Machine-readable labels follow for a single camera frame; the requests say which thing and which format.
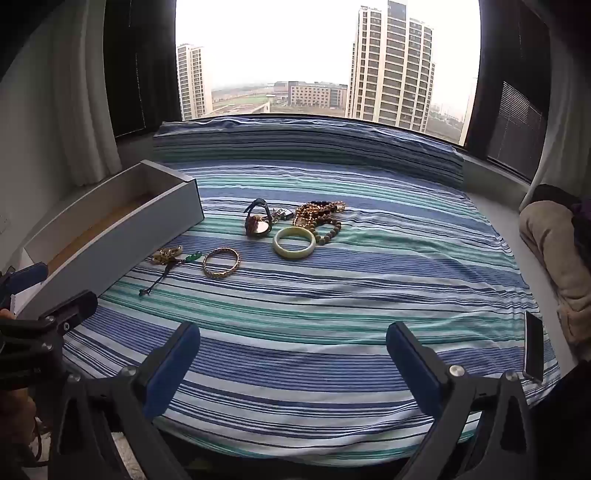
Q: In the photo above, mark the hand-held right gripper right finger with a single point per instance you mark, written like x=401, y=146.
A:
x=415, y=364

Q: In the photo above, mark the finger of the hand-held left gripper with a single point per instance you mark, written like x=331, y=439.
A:
x=69, y=309
x=27, y=278

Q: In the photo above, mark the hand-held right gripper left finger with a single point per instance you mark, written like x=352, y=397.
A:
x=171, y=364

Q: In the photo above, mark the gold bangle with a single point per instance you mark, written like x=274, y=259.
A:
x=206, y=266

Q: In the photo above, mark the grey wooden drawer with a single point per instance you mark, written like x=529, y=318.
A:
x=152, y=217

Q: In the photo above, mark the pale jade bangle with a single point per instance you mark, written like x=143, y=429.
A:
x=276, y=243

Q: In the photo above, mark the person's left hand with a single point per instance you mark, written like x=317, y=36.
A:
x=16, y=415

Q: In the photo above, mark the black smartphone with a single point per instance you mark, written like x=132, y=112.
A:
x=534, y=346

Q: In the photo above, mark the blue green striped blanket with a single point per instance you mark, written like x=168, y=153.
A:
x=300, y=323

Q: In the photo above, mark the beige cloth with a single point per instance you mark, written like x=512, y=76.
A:
x=554, y=249

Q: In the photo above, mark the white curtain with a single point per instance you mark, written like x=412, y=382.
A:
x=78, y=92
x=561, y=138

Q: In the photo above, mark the dark cloth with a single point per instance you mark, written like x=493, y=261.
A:
x=554, y=191

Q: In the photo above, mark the dark window blind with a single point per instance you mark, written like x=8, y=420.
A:
x=134, y=69
x=512, y=124

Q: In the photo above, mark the blue striped pillow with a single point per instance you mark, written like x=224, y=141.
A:
x=300, y=143

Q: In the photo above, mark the small apartment tower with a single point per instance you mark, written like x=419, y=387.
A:
x=194, y=83

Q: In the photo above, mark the low wide building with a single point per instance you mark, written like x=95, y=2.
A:
x=309, y=94

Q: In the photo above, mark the tall apartment tower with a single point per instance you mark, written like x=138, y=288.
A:
x=392, y=69

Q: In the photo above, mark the large glass window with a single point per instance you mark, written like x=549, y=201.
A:
x=277, y=41

